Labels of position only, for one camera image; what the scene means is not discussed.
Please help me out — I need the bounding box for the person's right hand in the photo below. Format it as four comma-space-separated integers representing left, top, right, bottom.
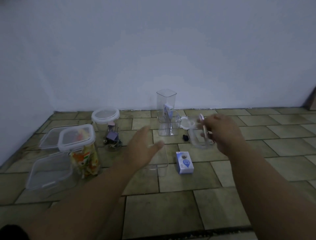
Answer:
197, 114, 247, 155

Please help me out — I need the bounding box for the person's left hand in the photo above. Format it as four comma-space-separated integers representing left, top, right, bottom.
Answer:
124, 125, 165, 168

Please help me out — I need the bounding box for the large rectangular clear container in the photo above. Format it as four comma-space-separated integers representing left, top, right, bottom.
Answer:
145, 146, 169, 177

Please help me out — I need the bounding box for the medium clear container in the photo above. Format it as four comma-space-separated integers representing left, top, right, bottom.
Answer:
187, 115, 216, 150

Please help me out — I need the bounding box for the small square clear container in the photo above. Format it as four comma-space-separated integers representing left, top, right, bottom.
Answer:
157, 110, 182, 136

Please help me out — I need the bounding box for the round clear jar with clips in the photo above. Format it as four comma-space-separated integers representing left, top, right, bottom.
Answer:
93, 118, 122, 151

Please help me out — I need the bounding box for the large clear container one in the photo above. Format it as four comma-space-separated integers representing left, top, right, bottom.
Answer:
39, 125, 82, 150

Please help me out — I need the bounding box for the person's right forearm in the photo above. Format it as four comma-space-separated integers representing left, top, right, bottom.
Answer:
228, 141, 316, 240

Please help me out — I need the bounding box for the person's left forearm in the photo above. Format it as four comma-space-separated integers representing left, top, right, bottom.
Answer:
24, 158, 139, 240

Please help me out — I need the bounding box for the pink binder clip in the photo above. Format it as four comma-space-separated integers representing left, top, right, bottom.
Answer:
198, 113, 213, 139

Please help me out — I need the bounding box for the pile of black binder clips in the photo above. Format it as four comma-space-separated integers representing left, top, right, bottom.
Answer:
103, 139, 122, 150

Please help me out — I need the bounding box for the white box with blue print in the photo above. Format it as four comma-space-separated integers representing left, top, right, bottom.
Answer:
176, 151, 195, 175

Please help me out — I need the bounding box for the brown furniture edge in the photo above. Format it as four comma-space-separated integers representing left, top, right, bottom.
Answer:
305, 86, 316, 111

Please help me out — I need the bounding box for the black sleeve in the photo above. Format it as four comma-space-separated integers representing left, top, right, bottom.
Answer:
0, 224, 30, 240

